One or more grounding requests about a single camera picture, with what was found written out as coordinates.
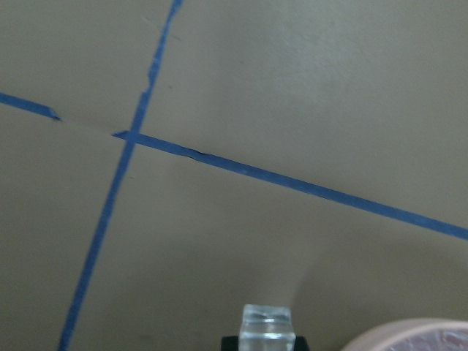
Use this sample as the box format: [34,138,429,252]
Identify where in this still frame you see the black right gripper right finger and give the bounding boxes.
[294,336,309,351]

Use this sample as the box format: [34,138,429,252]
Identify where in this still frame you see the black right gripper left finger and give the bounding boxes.
[220,337,238,351]

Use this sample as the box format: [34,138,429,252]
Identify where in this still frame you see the pile of clear ice cubes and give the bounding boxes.
[390,328,467,351]

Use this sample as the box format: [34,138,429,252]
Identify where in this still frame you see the pink bowl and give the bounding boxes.
[343,318,467,351]

